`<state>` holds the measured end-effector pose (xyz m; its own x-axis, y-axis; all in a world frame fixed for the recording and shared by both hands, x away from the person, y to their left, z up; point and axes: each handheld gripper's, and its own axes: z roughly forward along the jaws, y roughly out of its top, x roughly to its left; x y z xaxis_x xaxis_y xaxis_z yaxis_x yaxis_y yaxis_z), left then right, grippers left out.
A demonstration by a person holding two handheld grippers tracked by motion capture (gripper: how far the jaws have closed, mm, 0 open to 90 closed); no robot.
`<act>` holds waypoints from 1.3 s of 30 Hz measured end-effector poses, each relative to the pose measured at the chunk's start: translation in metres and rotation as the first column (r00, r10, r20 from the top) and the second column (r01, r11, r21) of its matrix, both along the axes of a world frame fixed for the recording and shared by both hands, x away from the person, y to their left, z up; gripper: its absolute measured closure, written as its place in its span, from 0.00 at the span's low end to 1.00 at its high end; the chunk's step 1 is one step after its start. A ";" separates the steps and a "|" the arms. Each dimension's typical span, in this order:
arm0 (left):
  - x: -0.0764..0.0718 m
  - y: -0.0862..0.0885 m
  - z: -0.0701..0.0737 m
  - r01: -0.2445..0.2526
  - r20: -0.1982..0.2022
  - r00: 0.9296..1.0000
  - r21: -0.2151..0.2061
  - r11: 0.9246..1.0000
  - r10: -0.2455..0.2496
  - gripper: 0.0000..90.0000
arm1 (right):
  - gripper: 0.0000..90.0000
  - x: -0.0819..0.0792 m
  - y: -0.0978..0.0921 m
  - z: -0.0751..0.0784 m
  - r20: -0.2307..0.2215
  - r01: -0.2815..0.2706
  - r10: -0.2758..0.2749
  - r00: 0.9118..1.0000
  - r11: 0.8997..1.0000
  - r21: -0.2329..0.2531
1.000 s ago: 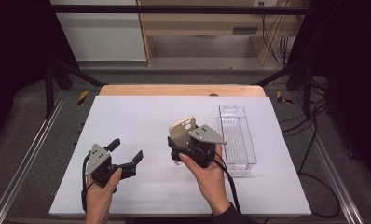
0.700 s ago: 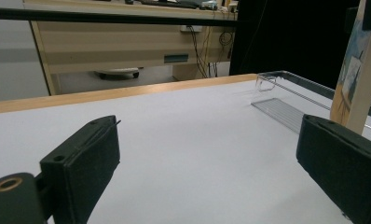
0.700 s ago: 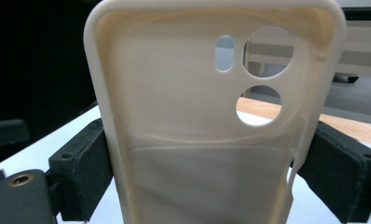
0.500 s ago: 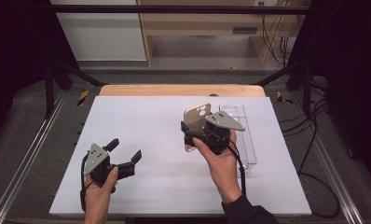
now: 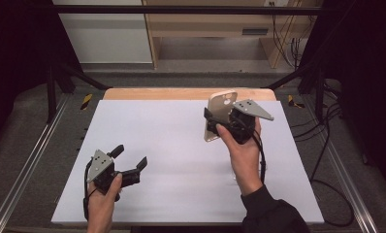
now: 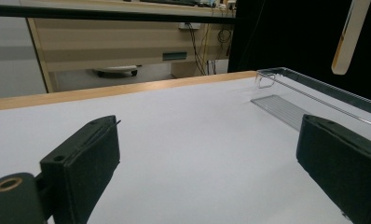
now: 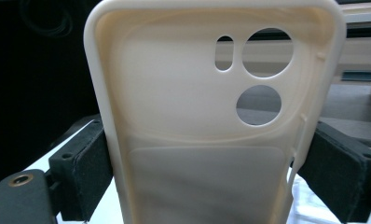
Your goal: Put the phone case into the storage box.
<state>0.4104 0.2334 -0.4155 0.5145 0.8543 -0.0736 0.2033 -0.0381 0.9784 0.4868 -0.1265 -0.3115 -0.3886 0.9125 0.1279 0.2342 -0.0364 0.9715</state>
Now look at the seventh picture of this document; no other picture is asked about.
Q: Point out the beige phone case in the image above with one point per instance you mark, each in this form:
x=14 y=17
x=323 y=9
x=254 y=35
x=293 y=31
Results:
x=180 y=124

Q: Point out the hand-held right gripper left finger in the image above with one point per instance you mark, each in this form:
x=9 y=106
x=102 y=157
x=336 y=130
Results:
x=81 y=174

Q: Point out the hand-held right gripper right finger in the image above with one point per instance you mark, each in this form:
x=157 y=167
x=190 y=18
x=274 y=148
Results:
x=342 y=174

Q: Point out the dark curtain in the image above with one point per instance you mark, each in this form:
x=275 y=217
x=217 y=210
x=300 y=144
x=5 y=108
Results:
x=34 y=87

